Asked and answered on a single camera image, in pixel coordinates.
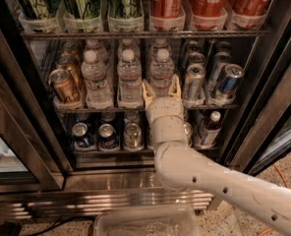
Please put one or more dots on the brown drink bottle white cap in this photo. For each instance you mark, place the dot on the brown drink bottle white cap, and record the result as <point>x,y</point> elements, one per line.
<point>209,130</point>

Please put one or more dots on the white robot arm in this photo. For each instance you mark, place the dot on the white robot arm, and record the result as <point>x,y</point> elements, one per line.
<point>179,166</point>

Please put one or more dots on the front green silver can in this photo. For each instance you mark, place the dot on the front green silver can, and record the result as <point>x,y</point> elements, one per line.
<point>133,137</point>

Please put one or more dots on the blue silver can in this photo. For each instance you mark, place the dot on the blue silver can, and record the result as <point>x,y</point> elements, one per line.
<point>219,61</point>
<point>229,81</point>

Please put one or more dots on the open glass fridge door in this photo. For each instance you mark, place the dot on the open glass fridge door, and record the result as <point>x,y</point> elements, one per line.
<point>260,129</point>

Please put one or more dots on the silver slim can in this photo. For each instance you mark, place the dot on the silver slim can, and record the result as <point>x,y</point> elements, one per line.
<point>192,58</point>
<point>194,79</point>

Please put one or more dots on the left red cola can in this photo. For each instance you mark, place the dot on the left red cola can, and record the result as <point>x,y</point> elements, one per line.
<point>166,9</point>

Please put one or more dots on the stainless steel display fridge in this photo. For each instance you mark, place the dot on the stainless steel display fridge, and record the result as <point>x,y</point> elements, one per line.
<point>93,182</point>

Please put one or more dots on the middle green can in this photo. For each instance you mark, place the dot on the middle green can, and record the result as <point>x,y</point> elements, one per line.
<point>83,0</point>

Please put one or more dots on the right green can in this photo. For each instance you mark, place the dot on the right green can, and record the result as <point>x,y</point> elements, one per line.
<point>125,9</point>

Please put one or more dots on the middle silver slim can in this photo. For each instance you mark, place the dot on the middle silver slim can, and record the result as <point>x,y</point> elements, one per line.
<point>192,58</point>

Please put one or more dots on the water bottle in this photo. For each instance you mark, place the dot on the water bottle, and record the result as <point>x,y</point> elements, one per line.
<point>95,45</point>
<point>159,43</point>
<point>129,72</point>
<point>160,72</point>
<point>128,43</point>
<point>99,94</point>

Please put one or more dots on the upper wire shelf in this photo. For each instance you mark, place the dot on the upper wire shelf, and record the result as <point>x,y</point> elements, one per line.
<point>145,34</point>

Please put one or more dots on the gold can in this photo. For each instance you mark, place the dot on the gold can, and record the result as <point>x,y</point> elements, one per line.
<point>64,86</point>
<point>71,64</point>
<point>72,48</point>

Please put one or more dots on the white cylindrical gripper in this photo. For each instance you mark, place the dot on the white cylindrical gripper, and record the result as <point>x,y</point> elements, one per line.
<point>164,107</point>

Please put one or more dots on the middle gold can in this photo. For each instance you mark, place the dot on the middle gold can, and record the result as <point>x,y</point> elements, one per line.
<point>71,64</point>

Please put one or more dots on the clear plastic bin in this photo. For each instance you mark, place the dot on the clear plastic bin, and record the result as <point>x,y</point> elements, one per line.
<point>162,220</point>

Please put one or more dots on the front right silver can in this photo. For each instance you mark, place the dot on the front right silver can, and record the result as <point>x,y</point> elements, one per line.
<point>188,132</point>

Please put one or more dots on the left glass fridge door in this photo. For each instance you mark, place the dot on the left glass fridge door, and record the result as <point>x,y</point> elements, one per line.
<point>37,171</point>

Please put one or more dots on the front blue silver can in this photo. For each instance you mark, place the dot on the front blue silver can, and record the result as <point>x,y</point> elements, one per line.
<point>229,81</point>

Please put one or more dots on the front left blue can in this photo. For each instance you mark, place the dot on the front left blue can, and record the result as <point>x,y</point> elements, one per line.
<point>82,136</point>

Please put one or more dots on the front silver slim can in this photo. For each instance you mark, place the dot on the front silver slim can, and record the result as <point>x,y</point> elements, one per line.
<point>194,79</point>

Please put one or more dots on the front gold can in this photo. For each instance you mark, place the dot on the front gold can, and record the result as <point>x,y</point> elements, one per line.
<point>64,86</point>

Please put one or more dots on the rear gold can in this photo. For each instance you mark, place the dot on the rear gold can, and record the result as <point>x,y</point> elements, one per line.
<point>72,48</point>

